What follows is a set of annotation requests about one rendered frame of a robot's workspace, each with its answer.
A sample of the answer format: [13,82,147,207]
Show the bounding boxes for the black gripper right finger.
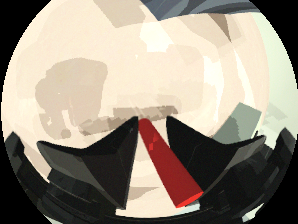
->
[166,115,267,206]

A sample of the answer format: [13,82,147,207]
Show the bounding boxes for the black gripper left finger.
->
[36,115,138,210]

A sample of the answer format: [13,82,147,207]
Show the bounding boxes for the red peg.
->
[138,117,202,208]

